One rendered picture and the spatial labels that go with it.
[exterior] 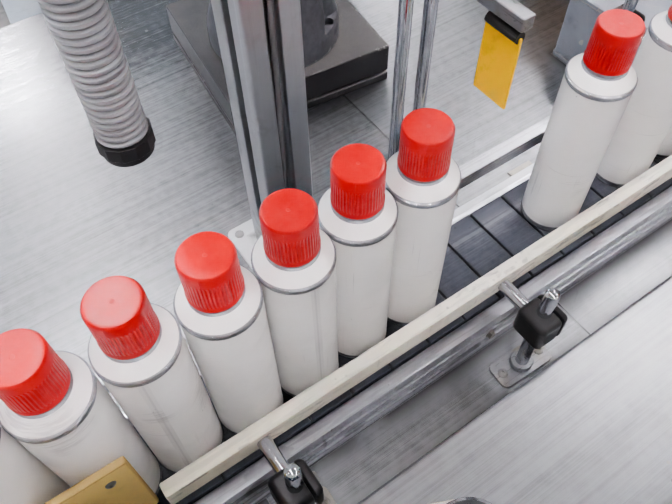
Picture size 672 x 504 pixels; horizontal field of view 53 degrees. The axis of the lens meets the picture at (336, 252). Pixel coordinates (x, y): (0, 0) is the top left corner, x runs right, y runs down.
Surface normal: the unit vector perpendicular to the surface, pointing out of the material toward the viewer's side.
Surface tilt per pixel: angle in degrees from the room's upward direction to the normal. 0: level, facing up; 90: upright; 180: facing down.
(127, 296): 2
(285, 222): 2
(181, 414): 90
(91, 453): 90
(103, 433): 90
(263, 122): 90
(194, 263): 2
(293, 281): 41
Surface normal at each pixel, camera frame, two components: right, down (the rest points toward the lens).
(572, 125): -0.60, 0.66
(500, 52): -0.82, 0.48
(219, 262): -0.05, -0.59
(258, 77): 0.57, 0.67
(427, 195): 0.00, 0.11
